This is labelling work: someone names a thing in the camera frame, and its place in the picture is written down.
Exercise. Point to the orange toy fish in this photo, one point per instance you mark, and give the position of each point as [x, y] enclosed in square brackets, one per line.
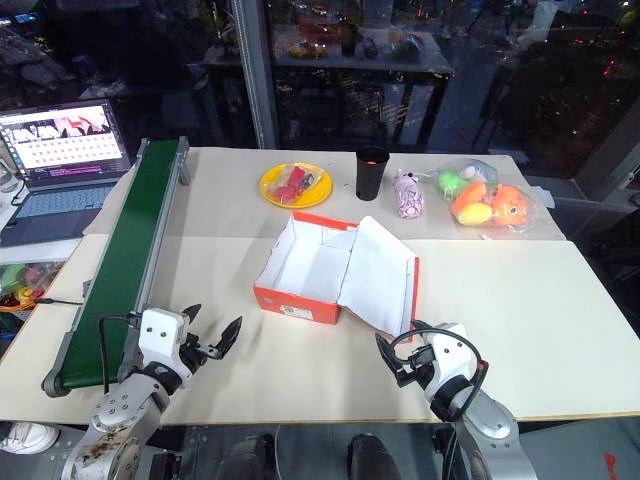
[510, 205]

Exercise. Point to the black plastic cup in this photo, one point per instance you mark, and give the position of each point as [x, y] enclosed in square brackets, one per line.
[371, 175]

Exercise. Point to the green spiky toy ball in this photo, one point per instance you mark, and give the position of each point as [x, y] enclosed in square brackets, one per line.
[451, 181]

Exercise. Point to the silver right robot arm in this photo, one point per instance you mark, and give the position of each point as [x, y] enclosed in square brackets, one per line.
[487, 425]

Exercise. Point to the yellow toy lemon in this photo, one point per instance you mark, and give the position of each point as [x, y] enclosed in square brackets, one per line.
[476, 213]

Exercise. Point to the orange shoe box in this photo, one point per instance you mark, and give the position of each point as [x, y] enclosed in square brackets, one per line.
[310, 270]

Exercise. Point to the grey metal window frame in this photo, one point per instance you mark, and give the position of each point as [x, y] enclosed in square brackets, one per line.
[607, 155]

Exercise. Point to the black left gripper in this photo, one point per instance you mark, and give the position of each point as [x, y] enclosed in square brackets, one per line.
[192, 355]

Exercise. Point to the green conveyor belt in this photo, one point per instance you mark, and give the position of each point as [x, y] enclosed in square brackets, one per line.
[127, 250]

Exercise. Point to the white sneaker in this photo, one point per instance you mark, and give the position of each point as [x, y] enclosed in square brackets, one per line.
[27, 437]

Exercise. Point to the grey metal pillar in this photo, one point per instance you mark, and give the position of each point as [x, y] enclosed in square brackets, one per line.
[255, 75]

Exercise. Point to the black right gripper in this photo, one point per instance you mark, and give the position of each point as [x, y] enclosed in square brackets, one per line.
[417, 370]

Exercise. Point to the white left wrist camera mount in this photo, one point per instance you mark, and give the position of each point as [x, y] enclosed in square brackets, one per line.
[159, 332]

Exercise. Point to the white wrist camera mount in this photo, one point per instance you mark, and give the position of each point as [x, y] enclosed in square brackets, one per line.
[159, 332]
[450, 350]

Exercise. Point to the dark rounded shape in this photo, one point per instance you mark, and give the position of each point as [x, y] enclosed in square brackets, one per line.
[372, 457]

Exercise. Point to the white toy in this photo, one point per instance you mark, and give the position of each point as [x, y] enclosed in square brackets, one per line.
[472, 172]

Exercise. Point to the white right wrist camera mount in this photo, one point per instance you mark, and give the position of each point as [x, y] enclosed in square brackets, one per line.
[450, 350]

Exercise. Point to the open grey laptop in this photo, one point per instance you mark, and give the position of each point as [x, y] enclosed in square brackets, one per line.
[55, 170]

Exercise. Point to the orange toy carrot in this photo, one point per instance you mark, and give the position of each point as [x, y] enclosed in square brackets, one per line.
[467, 195]

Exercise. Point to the small white paper tag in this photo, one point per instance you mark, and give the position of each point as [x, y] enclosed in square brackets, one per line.
[545, 196]

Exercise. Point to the bag of red toys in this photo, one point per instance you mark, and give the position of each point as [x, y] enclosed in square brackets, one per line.
[292, 185]

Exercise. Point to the clear plastic toy bag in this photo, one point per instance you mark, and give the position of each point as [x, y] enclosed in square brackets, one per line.
[530, 210]

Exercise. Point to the yellow plate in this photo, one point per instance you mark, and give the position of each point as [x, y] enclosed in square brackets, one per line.
[320, 192]

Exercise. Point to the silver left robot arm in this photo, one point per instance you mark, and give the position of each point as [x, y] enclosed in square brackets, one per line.
[125, 405]

